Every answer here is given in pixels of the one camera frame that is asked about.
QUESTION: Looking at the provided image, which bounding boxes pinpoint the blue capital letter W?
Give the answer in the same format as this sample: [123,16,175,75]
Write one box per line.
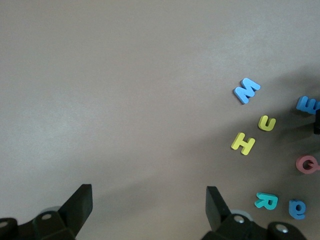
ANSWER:
[233,77,261,105]

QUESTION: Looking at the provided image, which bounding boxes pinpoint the teal letter R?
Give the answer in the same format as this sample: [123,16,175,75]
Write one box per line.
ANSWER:
[254,191,279,210]

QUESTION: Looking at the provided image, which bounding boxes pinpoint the yellow letter H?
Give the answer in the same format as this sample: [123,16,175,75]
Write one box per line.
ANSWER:
[230,132,256,156]

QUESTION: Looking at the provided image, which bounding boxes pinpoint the blue lowercase letter a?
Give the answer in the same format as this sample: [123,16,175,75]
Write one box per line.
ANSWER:
[288,199,307,220]

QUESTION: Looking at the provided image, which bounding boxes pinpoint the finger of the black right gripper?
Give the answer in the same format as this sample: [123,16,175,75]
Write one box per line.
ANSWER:
[313,109,320,135]

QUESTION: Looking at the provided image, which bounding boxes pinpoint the pinkish red letter Q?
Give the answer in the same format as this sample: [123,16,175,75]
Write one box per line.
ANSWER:
[295,154,320,175]

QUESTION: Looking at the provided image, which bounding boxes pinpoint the yellow lowercase letter u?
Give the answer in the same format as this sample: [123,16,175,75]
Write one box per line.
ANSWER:
[257,115,277,132]

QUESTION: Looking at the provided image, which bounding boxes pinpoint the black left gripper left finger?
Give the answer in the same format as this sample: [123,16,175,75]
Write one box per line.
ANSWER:
[59,184,93,237]

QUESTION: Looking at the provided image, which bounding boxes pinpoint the blue lowercase letter m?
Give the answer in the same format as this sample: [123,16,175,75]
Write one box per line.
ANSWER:
[296,96,320,115]

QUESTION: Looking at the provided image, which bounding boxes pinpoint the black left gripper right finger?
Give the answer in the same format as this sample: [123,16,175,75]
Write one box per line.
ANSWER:
[205,186,232,232]

